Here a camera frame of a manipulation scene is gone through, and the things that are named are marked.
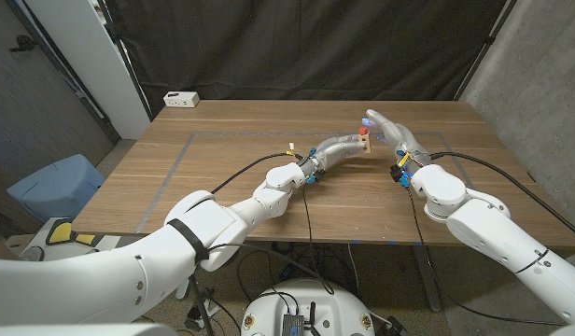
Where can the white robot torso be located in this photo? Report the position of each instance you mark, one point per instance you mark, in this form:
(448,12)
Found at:
(315,298)

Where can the grey electronics box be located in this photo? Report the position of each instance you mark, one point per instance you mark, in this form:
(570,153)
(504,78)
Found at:
(292,324)

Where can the white power strip box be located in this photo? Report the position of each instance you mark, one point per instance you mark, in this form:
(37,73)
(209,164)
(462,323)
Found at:
(181,99)

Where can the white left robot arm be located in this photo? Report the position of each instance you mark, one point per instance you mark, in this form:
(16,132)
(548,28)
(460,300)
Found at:
(129,270)

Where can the light blue bin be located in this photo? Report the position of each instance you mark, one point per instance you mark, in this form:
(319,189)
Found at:
(54,186)

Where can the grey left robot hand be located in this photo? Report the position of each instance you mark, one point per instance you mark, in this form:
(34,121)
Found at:
(334,151)

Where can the red-headed wooden screw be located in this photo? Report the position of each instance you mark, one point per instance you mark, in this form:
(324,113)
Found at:
(363,130)

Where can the wooden block with holes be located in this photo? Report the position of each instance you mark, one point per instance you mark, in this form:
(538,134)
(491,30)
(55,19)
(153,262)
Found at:
(365,142)

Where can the black backdrop stand pole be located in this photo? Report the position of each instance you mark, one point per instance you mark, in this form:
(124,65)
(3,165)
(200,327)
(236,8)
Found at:
(486,46)
(124,56)

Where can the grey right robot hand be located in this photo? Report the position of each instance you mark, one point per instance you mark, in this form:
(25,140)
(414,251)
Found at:
(399,137)

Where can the grey tape outline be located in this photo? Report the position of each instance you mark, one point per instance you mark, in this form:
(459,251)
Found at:
(213,134)

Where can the white table leg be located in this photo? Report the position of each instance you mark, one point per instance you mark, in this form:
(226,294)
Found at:
(181,291)
(427,275)

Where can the black antenna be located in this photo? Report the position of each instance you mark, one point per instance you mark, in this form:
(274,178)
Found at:
(312,317)

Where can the white panel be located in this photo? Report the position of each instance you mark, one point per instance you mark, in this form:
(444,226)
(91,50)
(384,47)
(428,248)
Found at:
(91,56)

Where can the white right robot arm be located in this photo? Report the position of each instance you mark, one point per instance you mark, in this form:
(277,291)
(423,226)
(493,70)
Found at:
(493,233)

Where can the black backdrop curtain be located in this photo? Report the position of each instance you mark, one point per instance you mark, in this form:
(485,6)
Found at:
(292,46)

